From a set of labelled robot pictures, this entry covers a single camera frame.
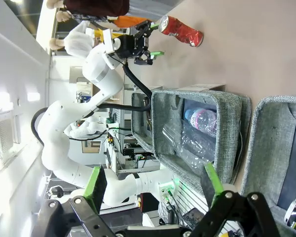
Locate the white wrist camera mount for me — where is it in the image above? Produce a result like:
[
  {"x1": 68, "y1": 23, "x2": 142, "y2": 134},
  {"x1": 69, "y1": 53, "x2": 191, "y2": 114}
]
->
[{"x1": 102, "y1": 29, "x2": 121, "y2": 54}]

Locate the crushed clear plastic bottle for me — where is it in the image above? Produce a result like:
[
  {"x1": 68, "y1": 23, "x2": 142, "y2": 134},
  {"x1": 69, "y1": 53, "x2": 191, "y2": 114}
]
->
[{"x1": 162, "y1": 122, "x2": 216, "y2": 171}]

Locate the black corrugated cable hose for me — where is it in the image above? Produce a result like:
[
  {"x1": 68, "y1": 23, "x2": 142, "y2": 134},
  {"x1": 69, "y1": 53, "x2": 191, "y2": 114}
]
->
[{"x1": 96, "y1": 63, "x2": 153, "y2": 112}]

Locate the person in patterned shirt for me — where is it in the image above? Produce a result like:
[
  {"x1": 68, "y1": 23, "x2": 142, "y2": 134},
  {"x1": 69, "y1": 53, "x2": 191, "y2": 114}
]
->
[{"x1": 56, "y1": 10, "x2": 108, "y2": 23}]

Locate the black smartphone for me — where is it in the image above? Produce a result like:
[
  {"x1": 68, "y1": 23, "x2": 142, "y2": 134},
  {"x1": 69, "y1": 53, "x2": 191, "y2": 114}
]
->
[{"x1": 182, "y1": 208, "x2": 206, "y2": 229}]

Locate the orange garment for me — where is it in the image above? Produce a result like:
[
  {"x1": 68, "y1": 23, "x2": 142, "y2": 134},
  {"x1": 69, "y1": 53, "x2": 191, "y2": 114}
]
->
[{"x1": 112, "y1": 15, "x2": 150, "y2": 28}]

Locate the white printed label card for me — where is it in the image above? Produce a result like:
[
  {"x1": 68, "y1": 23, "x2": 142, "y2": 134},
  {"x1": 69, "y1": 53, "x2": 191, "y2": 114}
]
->
[{"x1": 179, "y1": 83, "x2": 226, "y2": 93}]

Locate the red black control box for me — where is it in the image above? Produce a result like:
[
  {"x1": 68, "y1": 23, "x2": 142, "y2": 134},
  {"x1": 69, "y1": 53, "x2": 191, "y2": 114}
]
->
[{"x1": 139, "y1": 192, "x2": 161, "y2": 213}]

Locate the crushed red drink can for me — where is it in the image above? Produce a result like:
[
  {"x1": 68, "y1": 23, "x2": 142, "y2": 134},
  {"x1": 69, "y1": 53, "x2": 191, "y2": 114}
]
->
[{"x1": 159, "y1": 15, "x2": 204, "y2": 47}]

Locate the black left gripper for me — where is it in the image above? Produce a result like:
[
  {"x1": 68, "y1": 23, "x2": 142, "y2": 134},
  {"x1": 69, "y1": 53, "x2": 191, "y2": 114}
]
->
[{"x1": 119, "y1": 21, "x2": 165, "y2": 66}]

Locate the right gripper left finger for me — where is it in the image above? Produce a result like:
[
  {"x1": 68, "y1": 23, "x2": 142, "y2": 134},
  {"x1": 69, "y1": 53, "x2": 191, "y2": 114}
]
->
[{"x1": 36, "y1": 164, "x2": 116, "y2": 237}]

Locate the large grey fabric basket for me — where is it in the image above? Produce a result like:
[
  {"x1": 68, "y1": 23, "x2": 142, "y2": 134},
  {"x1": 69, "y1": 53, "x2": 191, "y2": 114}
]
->
[{"x1": 150, "y1": 90, "x2": 252, "y2": 196}]

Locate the aluminium frame workbench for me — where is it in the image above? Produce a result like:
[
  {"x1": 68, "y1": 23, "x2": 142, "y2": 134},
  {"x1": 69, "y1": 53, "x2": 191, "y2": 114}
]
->
[{"x1": 105, "y1": 106, "x2": 161, "y2": 173}]

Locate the white perforated board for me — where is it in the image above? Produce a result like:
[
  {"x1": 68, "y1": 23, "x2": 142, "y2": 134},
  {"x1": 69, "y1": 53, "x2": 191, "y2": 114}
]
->
[{"x1": 171, "y1": 185, "x2": 240, "y2": 237}]

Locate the person in dark red top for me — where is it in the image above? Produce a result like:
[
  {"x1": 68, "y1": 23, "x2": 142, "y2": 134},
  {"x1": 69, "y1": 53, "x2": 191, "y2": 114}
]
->
[{"x1": 45, "y1": 0, "x2": 131, "y2": 17}]

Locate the plastic water bottle pink label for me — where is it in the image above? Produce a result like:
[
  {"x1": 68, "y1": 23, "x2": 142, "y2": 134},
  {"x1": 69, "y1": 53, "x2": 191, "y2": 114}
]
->
[{"x1": 184, "y1": 107, "x2": 218, "y2": 138}]

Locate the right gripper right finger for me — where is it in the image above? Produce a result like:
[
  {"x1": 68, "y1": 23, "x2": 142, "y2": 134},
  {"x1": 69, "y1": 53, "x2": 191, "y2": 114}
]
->
[{"x1": 191, "y1": 162, "x2": 282, "y2": 237}]

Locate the ceiling air conditioner unit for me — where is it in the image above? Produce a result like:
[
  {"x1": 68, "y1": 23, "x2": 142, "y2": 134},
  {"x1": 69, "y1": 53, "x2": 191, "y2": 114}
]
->
[{"x1": 0, "y1": 106, "x2": 23, "y2": 161}]

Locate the person in white coat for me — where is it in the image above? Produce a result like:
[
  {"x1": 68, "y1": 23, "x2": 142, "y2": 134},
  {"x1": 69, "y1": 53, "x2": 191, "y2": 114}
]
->
[{"x1": 50, "y1": 21, "x2": 98, "y2": 58}]

